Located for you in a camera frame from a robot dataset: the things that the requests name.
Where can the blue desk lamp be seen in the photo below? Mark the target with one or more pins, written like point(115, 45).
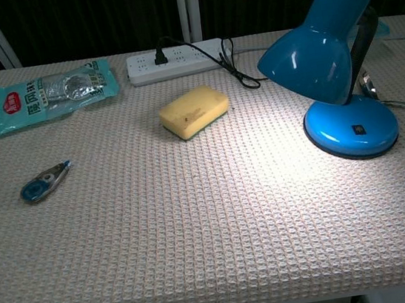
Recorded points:
point(318, 54)

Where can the yellow green kitchen sponge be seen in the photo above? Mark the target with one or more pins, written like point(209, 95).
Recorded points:
point(191, 112)

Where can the waffle weave table cloth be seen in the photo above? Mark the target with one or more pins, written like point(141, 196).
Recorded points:
point(181, 214)

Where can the white power strip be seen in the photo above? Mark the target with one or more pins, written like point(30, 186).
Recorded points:
point(180, 65)

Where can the blue correction tape dispenser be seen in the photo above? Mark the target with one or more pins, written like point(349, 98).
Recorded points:
point(43, 180)

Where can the black curtain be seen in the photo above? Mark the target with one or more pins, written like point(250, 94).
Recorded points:
point(95, 20)

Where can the teal plastic product bag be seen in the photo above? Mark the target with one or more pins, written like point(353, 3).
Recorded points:
point(40, 98)

